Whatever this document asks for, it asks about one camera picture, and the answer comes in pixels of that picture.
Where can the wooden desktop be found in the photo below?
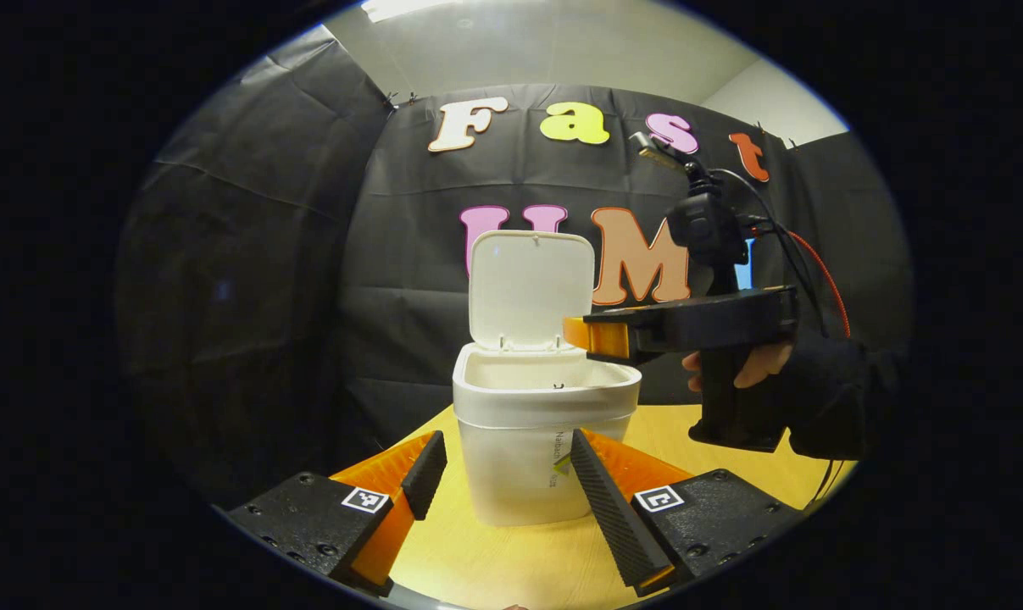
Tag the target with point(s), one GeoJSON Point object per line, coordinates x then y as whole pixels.
{"type": "Point", "coordinates": [511, 568]}

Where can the white desktop garbage bin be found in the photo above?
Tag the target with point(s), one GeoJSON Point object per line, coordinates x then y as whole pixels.
{"type": "Point", "coordinates": [519, 288]}

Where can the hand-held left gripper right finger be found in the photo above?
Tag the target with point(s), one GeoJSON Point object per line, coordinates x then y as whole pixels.
{"type": "Point", "coordinates": [617, 525]}

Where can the ceiling light panel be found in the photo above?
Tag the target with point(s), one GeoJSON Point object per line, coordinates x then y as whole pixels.
{"type": "Point", "coordinates": [401, 7]}

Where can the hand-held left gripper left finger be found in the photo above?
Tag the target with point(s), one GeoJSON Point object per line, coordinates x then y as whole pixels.
{"type": "Point", "coordinates": [426, 473]}

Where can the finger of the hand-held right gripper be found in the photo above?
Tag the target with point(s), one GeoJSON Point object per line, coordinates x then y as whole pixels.
{"type": "Point", "coordinates": [600, 337]}

